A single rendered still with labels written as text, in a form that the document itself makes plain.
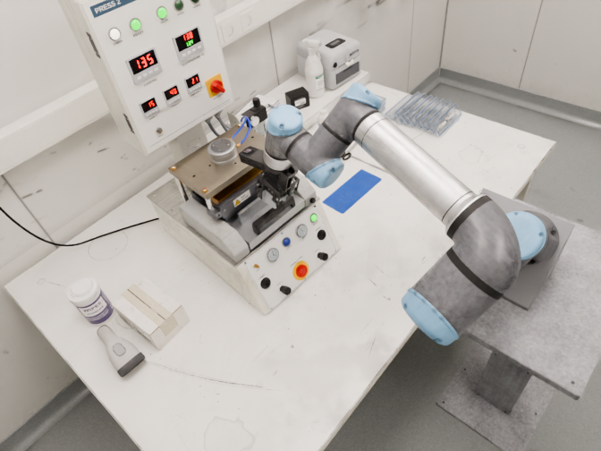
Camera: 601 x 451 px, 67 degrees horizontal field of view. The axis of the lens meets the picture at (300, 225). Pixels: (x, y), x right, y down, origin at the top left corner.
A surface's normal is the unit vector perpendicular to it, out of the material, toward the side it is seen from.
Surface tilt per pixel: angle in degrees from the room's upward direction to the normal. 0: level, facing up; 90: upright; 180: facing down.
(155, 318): 1
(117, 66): 90
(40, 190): 90
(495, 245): 28
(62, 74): 90
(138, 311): 1
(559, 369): 0
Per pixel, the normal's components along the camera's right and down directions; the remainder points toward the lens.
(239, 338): -0.11, -0.68
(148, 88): 0.71, 0.46
